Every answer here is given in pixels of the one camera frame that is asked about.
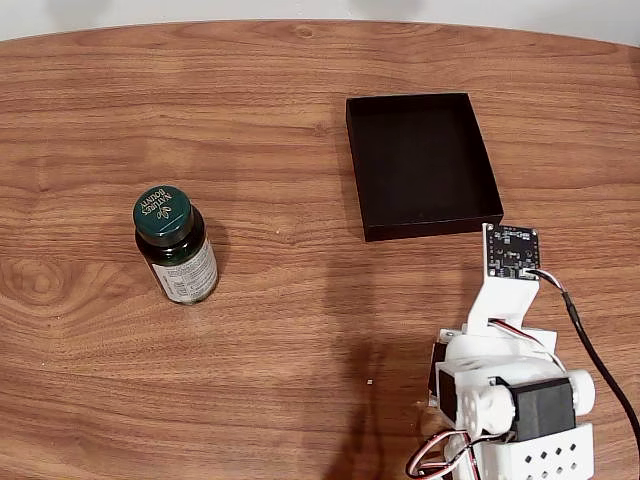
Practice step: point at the wrist camera board with mount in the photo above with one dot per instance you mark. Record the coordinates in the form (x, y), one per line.
(515, 252)

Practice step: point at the shallow black box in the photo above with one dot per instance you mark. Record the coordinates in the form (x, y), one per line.
(420, 165)

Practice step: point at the green-capped dark pill bottle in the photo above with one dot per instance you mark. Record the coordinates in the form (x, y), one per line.
(175, 240)

